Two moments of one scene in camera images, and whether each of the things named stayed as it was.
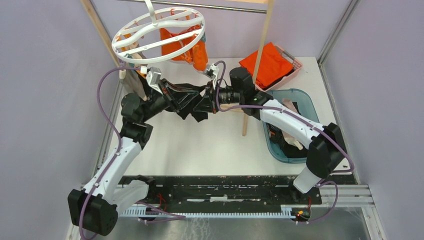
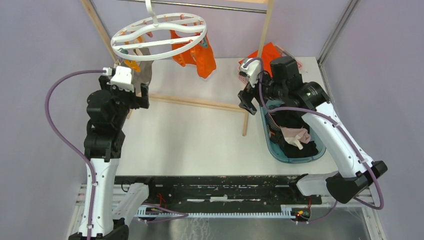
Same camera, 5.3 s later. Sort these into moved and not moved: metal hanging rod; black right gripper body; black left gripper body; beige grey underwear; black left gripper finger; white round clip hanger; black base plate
Moved: beige grey underwear; black left gripper finger; black right gripper body; black left gripper body; white round clip hanger
Not moved: black base plate; metal hanging rod
